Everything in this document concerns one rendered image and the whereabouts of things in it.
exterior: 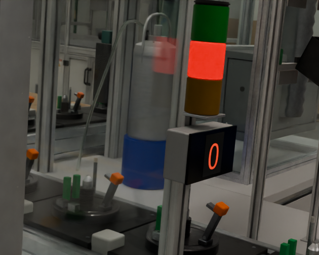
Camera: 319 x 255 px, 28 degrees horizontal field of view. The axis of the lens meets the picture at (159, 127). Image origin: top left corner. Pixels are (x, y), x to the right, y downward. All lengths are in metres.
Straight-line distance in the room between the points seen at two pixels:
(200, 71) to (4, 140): 0.69
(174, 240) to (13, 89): 0.77
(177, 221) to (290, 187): 1.23
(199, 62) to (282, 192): 1.27
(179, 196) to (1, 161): 0.75
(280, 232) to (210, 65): 0.89
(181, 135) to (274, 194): 1.21
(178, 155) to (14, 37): 0.68
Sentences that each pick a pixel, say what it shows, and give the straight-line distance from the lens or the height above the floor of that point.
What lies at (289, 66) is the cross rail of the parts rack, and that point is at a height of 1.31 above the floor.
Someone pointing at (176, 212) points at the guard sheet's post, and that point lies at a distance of 0.93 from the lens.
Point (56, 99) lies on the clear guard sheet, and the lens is 0.72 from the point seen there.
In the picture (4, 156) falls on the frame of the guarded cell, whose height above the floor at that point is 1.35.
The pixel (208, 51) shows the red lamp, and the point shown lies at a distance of 0.87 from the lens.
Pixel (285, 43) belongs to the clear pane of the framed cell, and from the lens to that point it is 2.20.
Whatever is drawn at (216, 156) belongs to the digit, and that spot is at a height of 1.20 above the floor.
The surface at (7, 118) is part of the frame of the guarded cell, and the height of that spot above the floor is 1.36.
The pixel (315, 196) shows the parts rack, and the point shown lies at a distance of 1.63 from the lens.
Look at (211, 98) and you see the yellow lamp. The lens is 0.88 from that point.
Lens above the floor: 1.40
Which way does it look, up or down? 11 degrees down
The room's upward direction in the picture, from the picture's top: 5 degrees clockwise
